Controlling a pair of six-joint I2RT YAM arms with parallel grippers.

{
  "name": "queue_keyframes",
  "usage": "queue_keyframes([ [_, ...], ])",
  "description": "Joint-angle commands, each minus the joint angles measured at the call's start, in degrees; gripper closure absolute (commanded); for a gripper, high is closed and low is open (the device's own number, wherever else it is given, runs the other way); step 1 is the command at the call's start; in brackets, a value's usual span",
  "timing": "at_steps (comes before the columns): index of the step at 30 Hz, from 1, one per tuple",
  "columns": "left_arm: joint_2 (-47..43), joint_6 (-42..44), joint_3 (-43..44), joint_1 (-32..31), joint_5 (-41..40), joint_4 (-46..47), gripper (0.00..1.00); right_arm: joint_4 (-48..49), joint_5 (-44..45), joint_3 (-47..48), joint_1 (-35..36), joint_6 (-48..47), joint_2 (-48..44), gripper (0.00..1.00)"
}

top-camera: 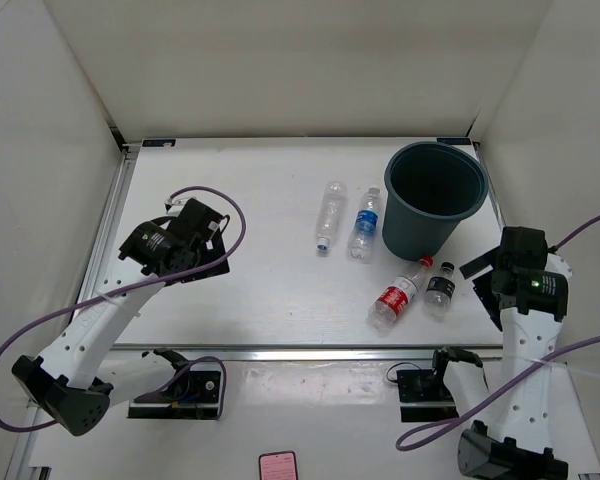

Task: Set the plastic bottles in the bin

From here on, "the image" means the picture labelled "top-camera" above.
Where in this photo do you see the clear bottle black label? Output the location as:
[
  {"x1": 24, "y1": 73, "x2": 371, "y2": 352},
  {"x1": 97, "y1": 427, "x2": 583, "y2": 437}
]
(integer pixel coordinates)
[{"x1": 424, "y1": 262, "x2": 455, "y2": 321}]

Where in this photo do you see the clear bottle red label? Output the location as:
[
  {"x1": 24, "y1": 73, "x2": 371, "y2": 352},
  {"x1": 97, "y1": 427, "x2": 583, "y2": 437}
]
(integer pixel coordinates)
[{"x1": 367, "y1": 255, "x2": 434, "y2": 331}]

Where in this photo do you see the clear bottle blue cap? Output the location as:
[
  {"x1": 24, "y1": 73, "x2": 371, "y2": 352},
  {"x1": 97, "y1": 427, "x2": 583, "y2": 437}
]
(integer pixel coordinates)
[{"x1": 315, "y1": 181, "x2": 347, "y2": 255}]

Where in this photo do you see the clear bottle blue label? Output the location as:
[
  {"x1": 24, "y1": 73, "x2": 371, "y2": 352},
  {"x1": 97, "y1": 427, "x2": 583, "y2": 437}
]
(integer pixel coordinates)
[{"x1": 347, "y1": 185, "x2": 381, "y2": 261}]

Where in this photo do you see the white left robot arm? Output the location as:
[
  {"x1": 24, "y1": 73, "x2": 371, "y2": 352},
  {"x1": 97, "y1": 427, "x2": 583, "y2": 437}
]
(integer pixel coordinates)
[{"x1": 12, "y1": 199, "x2": 229, "y2": 436}]

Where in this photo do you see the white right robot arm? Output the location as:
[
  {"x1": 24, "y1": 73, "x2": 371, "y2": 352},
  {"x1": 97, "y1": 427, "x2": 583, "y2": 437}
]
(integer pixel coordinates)
[{"x1": 429, "y1": 227, "x2": 569, "y2": 479}]

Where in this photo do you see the dark green plastic bin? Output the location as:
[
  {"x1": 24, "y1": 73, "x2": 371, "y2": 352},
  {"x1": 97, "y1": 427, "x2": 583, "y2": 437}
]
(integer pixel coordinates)
[{"x1": 382, "y1": 141, "x2": 488, "y2": 260}]

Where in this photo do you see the blue left corner label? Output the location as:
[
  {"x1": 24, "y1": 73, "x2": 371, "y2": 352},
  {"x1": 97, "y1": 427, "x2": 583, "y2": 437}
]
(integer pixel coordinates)
[{"x1": 142, "y1": 138, "x2": 176, "y2": 148}]

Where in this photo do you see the blue corner label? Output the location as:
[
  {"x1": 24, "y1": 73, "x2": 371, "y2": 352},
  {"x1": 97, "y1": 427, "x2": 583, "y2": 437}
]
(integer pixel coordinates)
[
  {"x1": 142, "y1": 138, "x2": 176, "y2": 148},
  {"x1": 436, "y1": 137, "x2": 472, "y2": 146}
]

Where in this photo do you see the blue right corner label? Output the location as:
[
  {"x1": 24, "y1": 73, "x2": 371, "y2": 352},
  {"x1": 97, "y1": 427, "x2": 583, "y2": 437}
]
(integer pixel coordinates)
[{"x1": 436, "y1": 137, "x2": 472, "y2": 146}]

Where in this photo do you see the pink smartphone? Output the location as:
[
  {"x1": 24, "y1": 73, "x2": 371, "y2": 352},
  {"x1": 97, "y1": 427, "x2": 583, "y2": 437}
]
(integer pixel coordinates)
[{"x1": 258, "y1": 451, "x2": 299, "y2": 480}]

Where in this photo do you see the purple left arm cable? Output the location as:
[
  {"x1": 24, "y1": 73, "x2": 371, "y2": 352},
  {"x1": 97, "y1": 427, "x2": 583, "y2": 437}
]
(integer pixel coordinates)
[{"x1": 0, "y1": 185, "x2": 248, "y2": 432}]

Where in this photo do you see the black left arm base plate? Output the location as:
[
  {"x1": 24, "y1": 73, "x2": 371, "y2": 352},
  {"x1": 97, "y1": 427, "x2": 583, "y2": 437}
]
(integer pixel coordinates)
[{"x1": 127, "y1": 356, "x2": 227, "y2": 421}]

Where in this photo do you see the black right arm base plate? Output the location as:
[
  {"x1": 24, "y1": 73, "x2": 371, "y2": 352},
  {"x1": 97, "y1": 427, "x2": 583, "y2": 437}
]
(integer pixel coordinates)
[{"x1": 385, "y1": 362, "x2": 458, "y2": 423}]

